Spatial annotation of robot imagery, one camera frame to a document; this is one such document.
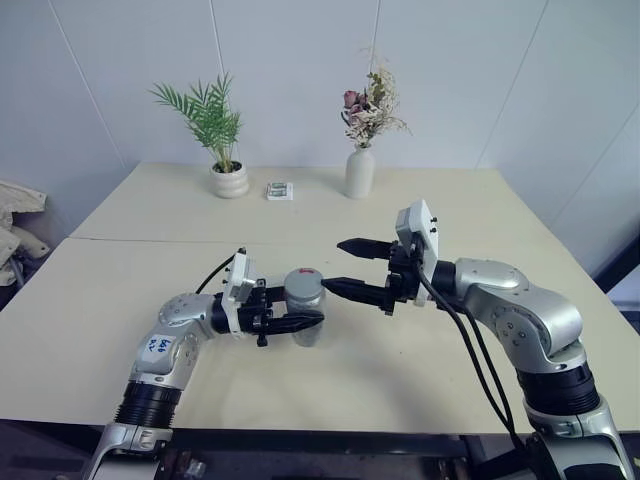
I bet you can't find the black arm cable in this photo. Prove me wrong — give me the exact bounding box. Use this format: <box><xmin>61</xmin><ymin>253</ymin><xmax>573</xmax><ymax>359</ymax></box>
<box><xmin>417</xmin><ymin>264</ymin><xmax>526</xmax><ymax>451</ymax></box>
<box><xmin>194</xmin><ymin>254</ymin><xmax>236</xmax><ymax>295</ymax></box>
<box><xmin>412</xmin><ymin>249</ymin><xmax>521</xmax><ymax>454</ymax></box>

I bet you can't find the black frame bar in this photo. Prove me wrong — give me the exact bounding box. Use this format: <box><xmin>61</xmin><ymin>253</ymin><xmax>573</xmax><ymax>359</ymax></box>
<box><xmin>592</xmin><ymin>233</ymin><xmax>640</xmax><ymax>297</ymax></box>

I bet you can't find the black table frame rail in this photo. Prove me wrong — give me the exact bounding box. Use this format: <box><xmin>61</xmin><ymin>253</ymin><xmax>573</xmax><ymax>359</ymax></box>
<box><xmin>164</xmin><ymin>428</ymin><xmax>534</xmax><ymax>454</ymax></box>

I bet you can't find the small white green box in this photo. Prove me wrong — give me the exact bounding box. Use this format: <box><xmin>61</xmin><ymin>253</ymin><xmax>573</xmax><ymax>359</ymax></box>
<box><xmin>265</xmin><ymin>181</ymin><xmax>295</xmax><ymax>203</ymax></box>

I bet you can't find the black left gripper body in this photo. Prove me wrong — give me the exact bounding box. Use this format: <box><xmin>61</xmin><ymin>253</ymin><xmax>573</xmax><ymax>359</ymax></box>
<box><xmin>238</xmin><ymin>279</ymin><xmax>286</xmax><ymax>347</ymax></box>

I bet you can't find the green palm plant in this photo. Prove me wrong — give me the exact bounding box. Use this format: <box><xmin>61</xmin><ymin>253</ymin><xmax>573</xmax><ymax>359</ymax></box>
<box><xmin>148</xmin><ymin>72</ymin><xmax>245</xmax><ymax>174</ymax></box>

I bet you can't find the white ceramic vase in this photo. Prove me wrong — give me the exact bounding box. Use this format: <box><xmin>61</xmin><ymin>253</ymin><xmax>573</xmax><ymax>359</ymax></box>
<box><xmin>344</xmin><ymin>147</ymin><xmax>377</xmax><ymax>200</ymax></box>

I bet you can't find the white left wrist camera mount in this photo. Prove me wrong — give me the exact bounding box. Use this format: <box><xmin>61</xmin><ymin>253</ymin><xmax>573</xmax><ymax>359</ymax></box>
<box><xmin>221</xmin><ymin>249</ymin><xmax>260</xmax><ymax>335</ymax></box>

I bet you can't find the beige cloth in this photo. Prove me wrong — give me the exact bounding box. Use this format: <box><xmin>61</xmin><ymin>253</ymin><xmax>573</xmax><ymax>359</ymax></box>
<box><xmin>0</xmin><ymin>178</ymin><xmax>51</xmax><ymax>289</ymax></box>

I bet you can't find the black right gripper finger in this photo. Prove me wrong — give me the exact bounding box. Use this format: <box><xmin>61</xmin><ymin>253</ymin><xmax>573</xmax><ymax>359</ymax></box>
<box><xmin>319</xmin><ymin>275</ymin><xmax>389</xmax><ymax>308</ymax></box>
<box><xmin>336</xmin><ymin>238</ymin><xmax>394</xmax><ymax>262</ymax></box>

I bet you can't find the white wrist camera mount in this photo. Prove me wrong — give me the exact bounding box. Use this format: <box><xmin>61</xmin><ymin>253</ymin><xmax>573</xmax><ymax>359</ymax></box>
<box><xmin>394</xmin><ymin>198</ymin><xmax>441</xmax><ymax>307</ymax></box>
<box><xmin>221</xmin><ymin>249</ymin><xmax>260</xmax><ymax>335</ymax></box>

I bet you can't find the white handwritten label sticker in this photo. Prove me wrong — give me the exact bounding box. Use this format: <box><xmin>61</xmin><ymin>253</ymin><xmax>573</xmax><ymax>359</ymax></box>
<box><xmin>143</xmin><ymin>333</ymin><xmax>176</xmax><ymax>358</ymax></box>

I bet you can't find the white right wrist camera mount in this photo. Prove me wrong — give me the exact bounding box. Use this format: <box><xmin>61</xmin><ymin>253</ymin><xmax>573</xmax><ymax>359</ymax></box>
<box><xmin>394</xmin><ymin>198</ymin><xmax>441</xmax><ymax>307</ymax></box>

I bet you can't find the dried flower bouquet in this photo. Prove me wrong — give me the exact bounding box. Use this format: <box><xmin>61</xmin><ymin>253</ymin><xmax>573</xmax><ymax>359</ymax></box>
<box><xmin>340</xmin><ymin>46</ymin><xmax>413</xmax><ymax>151</ymax></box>

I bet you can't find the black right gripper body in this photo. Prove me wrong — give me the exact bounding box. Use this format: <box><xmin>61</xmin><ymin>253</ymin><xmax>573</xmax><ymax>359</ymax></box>
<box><xmin>382</xmin><ymin>239</ymin><xmax>424</xmax><ymax>316</ymax></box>

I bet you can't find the clear glass jar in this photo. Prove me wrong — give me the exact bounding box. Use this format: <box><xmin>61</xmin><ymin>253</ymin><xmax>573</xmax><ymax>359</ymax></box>
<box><xmin>287</xmin><ymin>293</ymin><xmax>328</xmax><ymax>349</ymax></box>

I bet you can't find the white ribbed plant pot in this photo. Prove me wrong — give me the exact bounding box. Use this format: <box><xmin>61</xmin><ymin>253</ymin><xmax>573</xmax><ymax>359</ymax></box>
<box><xmin>208</xmin><ymin>160</ymin><xmax>250</xmax><ymax>200</ymax></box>

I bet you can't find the grey jar lid red mark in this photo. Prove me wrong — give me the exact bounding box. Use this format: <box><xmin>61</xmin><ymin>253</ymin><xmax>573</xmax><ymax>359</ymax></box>
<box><xmin>284</xmin><ymin>268</ymin><xmax>324</xmax><ymax>302</ymax></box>

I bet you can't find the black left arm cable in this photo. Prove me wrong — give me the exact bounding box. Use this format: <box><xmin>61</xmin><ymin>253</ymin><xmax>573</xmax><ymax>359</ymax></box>
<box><xmin>194</xmin><ymin>254</ymin><xmax>236</xmax><ymax>295</ymax></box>

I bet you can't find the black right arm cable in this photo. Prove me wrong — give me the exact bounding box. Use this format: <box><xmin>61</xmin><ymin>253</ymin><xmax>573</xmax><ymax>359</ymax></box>
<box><xmin>417</xmin><ymin>264</ymin><xmax>526</xmax><ymax>451</ymax></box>
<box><xmin>412</xmin><ymin>249</ymin><xmax>521</xmax><ymax>454</ymax></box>

